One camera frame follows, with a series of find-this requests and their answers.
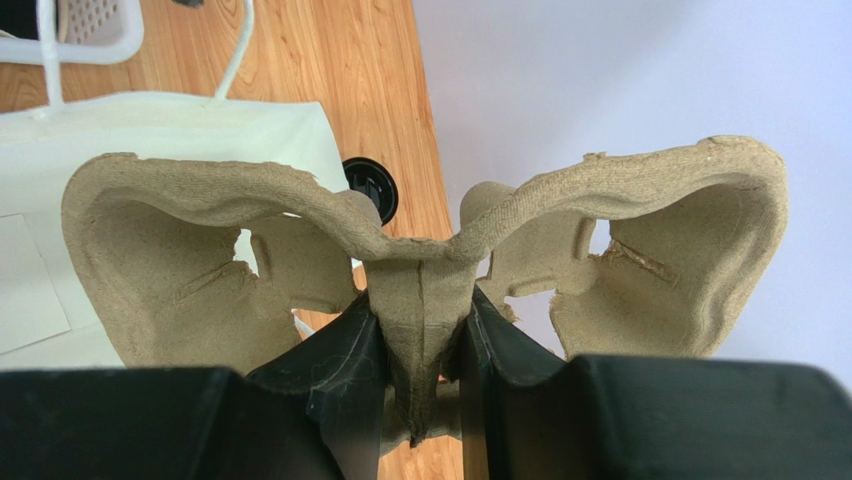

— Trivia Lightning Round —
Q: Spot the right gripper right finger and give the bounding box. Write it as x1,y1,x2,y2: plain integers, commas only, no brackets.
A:
459,291,851,479

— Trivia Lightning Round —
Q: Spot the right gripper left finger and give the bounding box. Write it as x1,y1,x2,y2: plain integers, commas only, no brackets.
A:
1,296,388,479

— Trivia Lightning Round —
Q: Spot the white paper bag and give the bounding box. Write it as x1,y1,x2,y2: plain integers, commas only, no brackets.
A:
1,1,357,373

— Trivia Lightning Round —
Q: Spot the black cup lid stack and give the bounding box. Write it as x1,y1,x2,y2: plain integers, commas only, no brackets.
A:
343,157,400,225

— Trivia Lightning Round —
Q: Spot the white plastic basket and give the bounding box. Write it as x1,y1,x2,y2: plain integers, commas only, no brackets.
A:
1,0,144,65

